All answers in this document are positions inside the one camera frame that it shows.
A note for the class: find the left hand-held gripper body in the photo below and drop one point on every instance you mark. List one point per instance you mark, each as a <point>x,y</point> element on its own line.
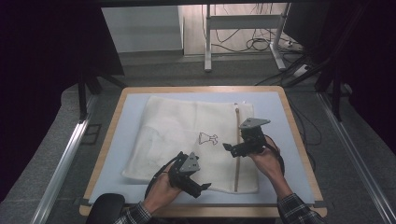
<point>186,165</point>

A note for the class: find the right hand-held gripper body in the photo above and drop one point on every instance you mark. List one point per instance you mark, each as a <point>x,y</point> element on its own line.
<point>252,140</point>

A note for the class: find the white mesh laundry bag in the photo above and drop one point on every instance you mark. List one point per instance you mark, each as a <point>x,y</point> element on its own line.
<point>174,130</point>

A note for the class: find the person's right hand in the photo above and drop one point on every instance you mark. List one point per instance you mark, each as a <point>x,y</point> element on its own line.
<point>269,161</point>

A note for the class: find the person's left hand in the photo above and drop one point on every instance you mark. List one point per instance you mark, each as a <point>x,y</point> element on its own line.
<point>162,193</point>

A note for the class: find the wooden framed work board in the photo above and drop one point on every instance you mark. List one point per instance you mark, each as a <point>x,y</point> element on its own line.
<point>274,174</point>

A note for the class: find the white power strip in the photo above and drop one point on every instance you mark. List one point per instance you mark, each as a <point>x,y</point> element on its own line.
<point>301,70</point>

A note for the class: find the black chair back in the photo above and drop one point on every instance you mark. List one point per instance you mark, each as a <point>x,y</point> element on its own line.
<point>106,208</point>

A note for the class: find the black metal stand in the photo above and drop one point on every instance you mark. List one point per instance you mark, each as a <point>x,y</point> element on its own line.
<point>336,93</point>
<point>82,99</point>

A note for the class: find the dark curtain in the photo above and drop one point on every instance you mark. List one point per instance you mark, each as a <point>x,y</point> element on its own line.
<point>370,62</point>
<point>37,77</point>

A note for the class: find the white cabinet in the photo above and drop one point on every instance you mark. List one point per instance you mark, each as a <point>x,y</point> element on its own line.
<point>140,28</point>

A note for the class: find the aluminium floor rail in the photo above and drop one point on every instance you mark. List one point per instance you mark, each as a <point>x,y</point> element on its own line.
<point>358,155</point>
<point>62,168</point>

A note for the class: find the white desk frame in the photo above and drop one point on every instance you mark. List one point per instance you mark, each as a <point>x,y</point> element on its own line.
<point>243,21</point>

